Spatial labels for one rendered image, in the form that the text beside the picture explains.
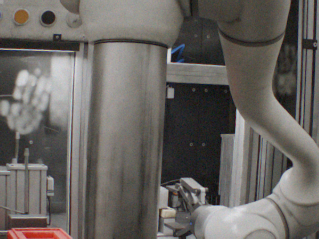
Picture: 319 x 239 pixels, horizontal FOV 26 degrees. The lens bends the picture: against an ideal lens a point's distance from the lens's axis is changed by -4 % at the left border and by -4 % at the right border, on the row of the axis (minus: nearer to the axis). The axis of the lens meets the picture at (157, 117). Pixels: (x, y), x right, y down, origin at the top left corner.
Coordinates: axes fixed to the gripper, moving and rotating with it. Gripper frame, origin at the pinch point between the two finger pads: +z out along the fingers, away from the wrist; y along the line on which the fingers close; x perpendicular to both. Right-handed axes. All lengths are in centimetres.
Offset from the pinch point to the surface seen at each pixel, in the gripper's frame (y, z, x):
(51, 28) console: 38.8, 1.8, 29.6
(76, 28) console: 39.0, 1.8, 24.1
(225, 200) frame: -2.8, 22.2, -23.9
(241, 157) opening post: 10.9, 3.3, -17.9
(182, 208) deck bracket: -9, 45, -21
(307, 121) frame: 19.9, 2.8, -36.3
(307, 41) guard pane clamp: 40, 3, -35
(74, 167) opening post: 9.0, 2.7, 23.0
